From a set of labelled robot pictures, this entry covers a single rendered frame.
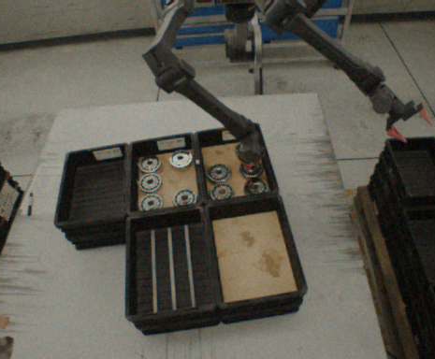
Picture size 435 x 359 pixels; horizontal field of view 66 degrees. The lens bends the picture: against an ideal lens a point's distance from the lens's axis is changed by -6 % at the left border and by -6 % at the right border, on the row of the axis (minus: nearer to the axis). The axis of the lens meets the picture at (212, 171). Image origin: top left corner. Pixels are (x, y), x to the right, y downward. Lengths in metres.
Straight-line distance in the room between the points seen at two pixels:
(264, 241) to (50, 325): 0.90
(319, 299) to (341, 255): 0.21
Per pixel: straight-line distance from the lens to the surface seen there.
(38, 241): 1.79
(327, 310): 1.44
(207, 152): 1.64
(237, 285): 1.30
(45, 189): 1.95
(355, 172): 2.72
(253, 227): 1.40
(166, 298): 1.32
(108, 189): 1.62
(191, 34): 3.30
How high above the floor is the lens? 2.05
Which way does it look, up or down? 51 degrees down
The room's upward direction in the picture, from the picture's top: 8 degrees counter-clockwise
